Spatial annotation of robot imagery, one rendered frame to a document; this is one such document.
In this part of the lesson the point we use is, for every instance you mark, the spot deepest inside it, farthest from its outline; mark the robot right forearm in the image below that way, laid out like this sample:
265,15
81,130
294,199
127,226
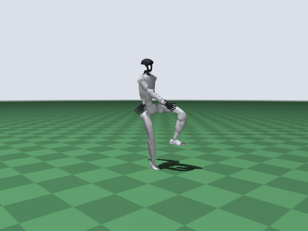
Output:
157,97

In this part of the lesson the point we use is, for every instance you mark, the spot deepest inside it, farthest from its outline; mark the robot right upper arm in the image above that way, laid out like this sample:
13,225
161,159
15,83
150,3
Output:
141,81

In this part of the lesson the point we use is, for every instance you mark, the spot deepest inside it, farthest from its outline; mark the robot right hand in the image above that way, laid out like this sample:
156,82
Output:
169,105

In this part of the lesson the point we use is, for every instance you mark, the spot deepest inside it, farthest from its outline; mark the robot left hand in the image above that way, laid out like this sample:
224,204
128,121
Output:
140,108

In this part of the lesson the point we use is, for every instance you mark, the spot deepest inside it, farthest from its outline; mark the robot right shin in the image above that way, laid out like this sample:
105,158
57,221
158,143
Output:
152,150

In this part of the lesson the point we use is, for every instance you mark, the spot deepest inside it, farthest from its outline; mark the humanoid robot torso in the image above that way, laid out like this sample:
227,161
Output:
150,106

